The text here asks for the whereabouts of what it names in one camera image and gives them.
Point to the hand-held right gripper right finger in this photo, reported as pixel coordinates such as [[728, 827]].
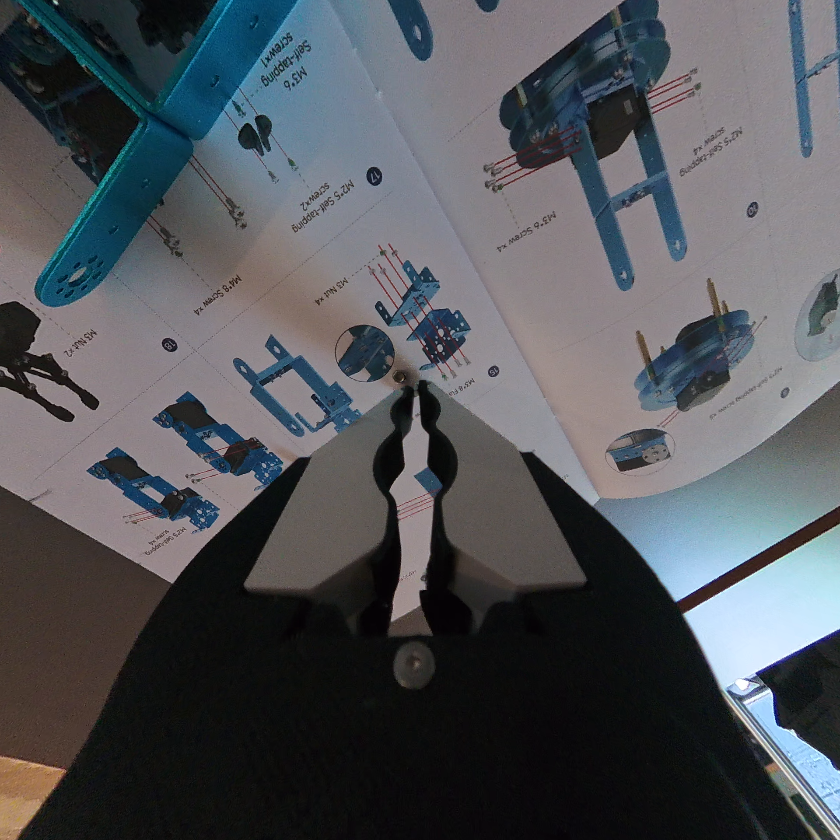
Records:
[[512, 518]]

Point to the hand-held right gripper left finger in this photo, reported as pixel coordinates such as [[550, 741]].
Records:
[[321, 525]]

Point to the blue metal bracket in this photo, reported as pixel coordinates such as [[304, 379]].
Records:
[[131, 197]]

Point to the dark grey desk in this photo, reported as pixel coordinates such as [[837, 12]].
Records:
[[65, 623]]

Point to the assembly instruction booklet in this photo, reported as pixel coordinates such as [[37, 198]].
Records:
[[426, 197]]

